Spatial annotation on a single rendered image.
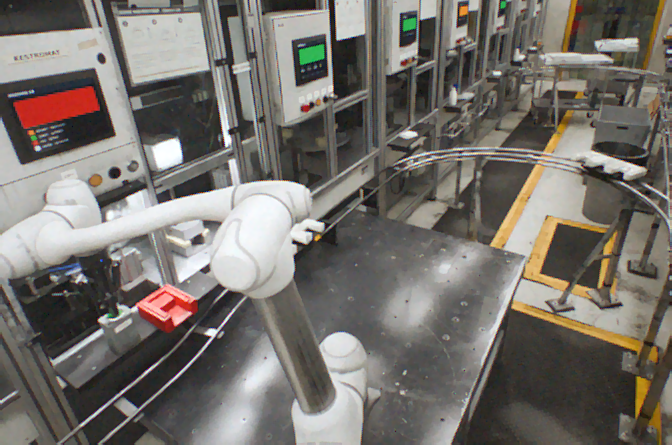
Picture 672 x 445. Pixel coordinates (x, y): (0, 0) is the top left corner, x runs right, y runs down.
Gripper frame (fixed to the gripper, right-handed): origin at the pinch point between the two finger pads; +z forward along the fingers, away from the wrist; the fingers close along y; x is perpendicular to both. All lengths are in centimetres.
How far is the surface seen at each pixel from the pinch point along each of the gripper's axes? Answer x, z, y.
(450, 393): 90, 39, -53
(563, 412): 125, 105, -123
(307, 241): 11, 21, -81
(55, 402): -10.4, 27.8, 20.0
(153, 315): 2.9, 10.6, -9.4
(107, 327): 2.3, 4.5, 4.0
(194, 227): -22, 5, -48
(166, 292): -4.0, 11.1, -19.1
